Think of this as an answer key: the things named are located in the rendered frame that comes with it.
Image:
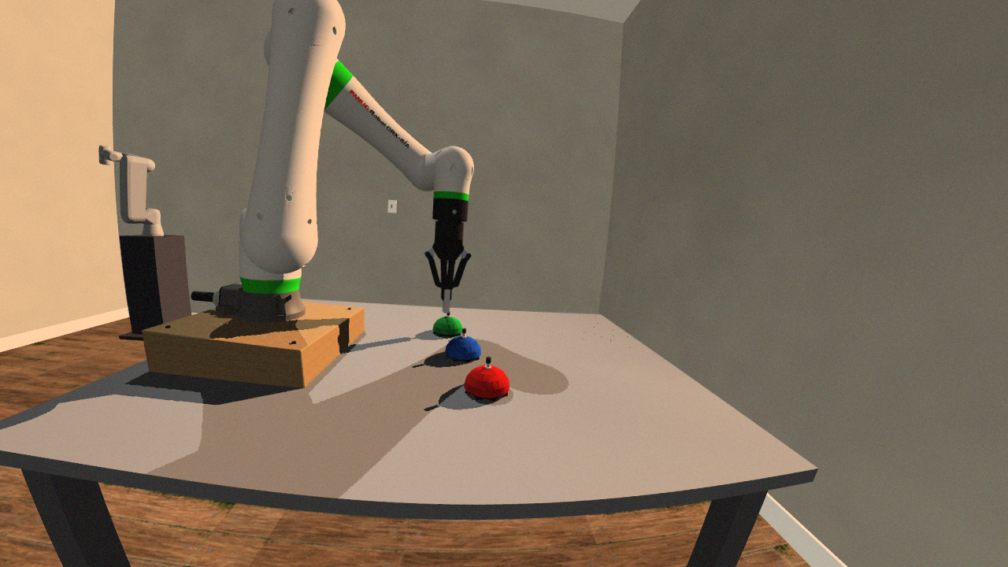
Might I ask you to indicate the red dome bell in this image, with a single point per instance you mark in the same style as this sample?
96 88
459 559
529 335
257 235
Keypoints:
487 382

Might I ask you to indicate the blue desk bell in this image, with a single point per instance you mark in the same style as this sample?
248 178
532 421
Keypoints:
463 348

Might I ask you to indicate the green dome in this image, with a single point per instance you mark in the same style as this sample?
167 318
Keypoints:
447 326

